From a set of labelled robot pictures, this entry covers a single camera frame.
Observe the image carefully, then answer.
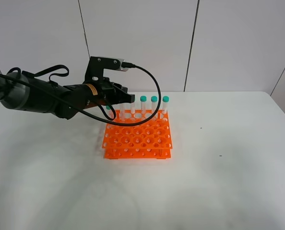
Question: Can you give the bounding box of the second row left tube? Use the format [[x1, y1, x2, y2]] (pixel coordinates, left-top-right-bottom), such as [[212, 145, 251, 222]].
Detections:
[[108, 109, 116, 122]]

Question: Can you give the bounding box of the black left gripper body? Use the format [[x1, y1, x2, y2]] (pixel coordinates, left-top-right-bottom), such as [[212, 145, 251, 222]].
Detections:
[[63, 79, 114, 113]]

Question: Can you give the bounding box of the black left camera cable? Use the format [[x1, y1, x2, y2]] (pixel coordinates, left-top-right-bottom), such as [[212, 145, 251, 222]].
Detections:
[[0, 62, 161, 127]]

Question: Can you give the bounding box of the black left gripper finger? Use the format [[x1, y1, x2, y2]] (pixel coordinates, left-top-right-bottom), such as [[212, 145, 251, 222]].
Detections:
[[84, 102, 107, 110], [112, 82, 135, 104]]

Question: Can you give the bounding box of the teal-capped test tube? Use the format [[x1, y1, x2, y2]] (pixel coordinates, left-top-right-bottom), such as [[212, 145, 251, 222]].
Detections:
[[119, 103, 125, 121]]

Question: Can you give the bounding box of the orange test tube rack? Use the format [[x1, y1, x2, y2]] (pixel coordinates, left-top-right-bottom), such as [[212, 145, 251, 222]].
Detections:
[[102, 110, 173, 159]]

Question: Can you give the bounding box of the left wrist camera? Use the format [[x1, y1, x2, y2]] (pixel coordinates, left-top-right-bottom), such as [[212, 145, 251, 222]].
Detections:
[[84, 56, 135, 83]]

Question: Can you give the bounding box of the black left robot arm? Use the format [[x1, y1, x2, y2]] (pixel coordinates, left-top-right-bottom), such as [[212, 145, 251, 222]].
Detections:
[[0, 70, 135, 119]]

